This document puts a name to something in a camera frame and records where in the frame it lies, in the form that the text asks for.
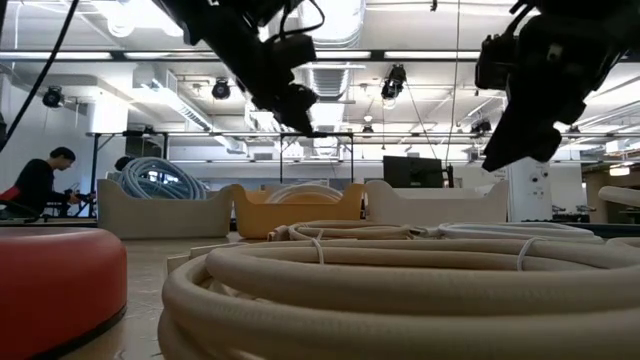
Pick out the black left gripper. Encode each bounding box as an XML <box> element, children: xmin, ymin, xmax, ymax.
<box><xmin>154</xmin><ymin>0</ymin><xmax>327</xmax><ymax>139</ymax></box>

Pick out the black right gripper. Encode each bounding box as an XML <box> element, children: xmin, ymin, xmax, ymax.
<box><xmin>481</xmin><ymin>8</ymin><xmax>632</xmax><ymax>174</ymax></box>

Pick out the white cable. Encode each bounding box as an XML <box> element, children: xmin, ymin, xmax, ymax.
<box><xmin>429</xmin><ymin>221</ymin><xmax>606</xmax><ymax>245</ymax></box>
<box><xmin>263</xmin><ymin>183</ymin><xmax>346</xmax><ymax>205</ymax></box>

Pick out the blue cable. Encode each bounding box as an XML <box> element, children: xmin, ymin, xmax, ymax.
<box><xmin>118</xmin><ymin>156</ymin><xmax>209</xmax><ymax>201</ymax></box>

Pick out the white column with sockets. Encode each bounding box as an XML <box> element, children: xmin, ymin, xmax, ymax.
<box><xmin>506</xmin><ymin>157</ymin><xmax>554</xmax><ymax>223</ymax></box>

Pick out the yellow-orange plastic storage bin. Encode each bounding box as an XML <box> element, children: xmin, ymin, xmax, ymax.
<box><xmin>230</xmin><ymin>182</ymin><xmax>367</xmax><ymax>240</ymax></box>

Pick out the black monitor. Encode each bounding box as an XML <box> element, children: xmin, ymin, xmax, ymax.
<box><xmin>382</xmin><ymin>155</ymin><xmax>455</xmax><ymax>190</ymax></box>

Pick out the white plastic storage bin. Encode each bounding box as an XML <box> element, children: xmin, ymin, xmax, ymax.
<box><xmin>96</xmin><ymin>178</ymin><xmax>235</xmax><ymax>240</ymax></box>

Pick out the red desk lamp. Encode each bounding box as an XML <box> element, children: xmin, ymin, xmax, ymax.
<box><xmin>0</xmin><ymin>227</ymin><xmax>129</xmax><ymax>360</ymax></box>

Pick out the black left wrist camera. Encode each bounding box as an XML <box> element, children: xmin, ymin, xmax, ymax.
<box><xmin>272</xmin><ymin>33</ymin><xmax>319</xmax><ymax>71</ymax></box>

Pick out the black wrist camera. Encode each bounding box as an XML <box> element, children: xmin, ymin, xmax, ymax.
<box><xmin>474</xmin><ymin>32</ymin><xmax>519</xmax><ymax>92</ymax></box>
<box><xmin>272</xmin><ymin>33</ymin><xmax>319</xmax><ymax>71</ymax></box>

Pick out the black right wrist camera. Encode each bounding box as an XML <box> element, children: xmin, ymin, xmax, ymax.
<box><xmin>474</xmin><ymin>32</ymin><xmax>519</xmax><ymax>92</ymax></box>

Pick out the silver ceiling air duct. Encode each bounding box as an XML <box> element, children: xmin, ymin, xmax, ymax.
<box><xmin>294</xmin><ymin>0</ymin><xmax>372</xmax><ymax>104</ymax></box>

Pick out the clear tray with beige cable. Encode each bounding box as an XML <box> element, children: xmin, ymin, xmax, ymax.
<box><xmin>363</xmin><ymin>179</ymin><xmax>510</xmax><ymax>229</ymax></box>

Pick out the white ceiling duct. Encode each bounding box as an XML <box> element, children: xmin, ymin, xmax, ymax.
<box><xmin>131</xmin><ymin>67</ymin><xmax>247</xmax><ymax>154</ymax></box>

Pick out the black background rig frame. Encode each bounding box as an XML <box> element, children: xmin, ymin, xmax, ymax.
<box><xmin>85</xmin><ymin>129</ymin><xmax>357</xmax><ymax>219</ymax></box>

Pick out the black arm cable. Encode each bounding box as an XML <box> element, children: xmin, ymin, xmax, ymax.
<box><xmin>0</xmin><ymin>0</ymin><xmax>81</xmax><ymax>154</ymax></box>

